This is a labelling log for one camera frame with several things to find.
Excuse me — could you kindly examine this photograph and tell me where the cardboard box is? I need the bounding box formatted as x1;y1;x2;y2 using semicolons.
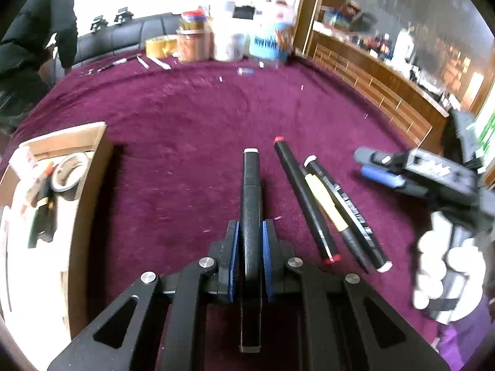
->
0;122;114;341

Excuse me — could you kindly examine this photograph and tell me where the bottle with red blue bands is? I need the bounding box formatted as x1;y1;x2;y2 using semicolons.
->
181;10;213;32

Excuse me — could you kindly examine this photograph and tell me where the black marker red cap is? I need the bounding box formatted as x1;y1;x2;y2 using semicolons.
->
273;136;343;266

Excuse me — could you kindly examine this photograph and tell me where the person's right hand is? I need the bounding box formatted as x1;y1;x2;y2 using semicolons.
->
411;212;489;324

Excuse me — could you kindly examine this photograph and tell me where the maroon tablecloth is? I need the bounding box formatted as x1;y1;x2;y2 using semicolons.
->
0;52;465;371

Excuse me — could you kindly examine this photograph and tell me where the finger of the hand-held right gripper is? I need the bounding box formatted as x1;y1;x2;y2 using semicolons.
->
359;163;408;191
353;146;407;168

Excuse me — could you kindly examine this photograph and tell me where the amber jar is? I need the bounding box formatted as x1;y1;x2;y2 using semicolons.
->
177;29;214;63

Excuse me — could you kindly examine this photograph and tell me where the yellow tape roll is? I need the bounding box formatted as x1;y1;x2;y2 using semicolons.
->
145;35;179;59

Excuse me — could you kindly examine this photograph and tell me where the black leather sofa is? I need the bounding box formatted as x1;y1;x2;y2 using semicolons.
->
50;12;182;82

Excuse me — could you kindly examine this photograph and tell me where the white tape roll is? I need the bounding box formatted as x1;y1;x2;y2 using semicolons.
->
51;152;88;193

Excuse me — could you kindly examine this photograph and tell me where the yellow black pen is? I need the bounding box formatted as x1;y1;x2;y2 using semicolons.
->
302;162;370;273

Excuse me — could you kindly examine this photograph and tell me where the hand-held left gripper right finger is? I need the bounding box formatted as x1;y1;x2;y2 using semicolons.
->
262;220;451;371

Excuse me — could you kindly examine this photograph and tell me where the black marker grey cap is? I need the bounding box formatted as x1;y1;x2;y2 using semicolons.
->
239;148;266;353

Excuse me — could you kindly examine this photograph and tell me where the open blue carton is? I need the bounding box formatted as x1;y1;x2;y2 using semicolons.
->
321;6;349;28

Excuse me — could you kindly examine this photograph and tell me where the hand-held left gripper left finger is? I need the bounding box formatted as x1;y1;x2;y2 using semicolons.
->
46;220;241;371

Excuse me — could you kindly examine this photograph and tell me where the clear jar red lid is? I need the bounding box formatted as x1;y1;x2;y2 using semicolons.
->
248;0;299;62

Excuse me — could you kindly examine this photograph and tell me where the black marker white tip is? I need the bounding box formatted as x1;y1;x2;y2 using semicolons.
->
303;156;393;273

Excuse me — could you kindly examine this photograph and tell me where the white plastic jar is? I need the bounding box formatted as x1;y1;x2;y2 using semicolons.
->
213;27;247;62

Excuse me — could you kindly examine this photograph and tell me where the person's right forearm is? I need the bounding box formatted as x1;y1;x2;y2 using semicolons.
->
436;294;495;371

